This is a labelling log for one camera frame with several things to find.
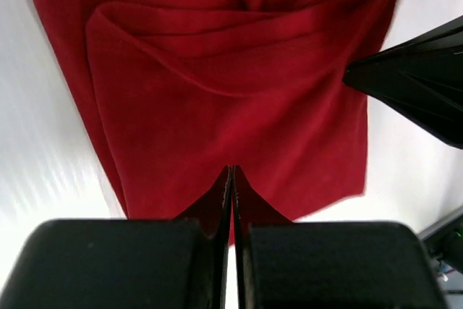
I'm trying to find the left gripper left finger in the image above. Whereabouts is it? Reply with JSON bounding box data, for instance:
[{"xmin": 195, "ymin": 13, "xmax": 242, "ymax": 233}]
[{"xmin": 7, "ymin": 167, "xmax": 232, "ymax": 308}]

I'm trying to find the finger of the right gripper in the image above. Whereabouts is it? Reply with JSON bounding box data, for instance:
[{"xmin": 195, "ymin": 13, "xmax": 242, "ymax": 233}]
[{"xmin": 343, "ymin": 17, "xmax": 462, "ymax": 148}]

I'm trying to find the red t shirt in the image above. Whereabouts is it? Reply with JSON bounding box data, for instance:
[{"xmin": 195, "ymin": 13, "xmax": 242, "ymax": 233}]
[{"xmin": 33, "ymin": 0, "xmax": 396, "ymax": 219}]

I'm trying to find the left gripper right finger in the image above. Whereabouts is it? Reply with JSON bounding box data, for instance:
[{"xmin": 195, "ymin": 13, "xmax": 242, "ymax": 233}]
[{"xmin": 231, "ymin": 166, "xmax": 447, "ymax": 308}]

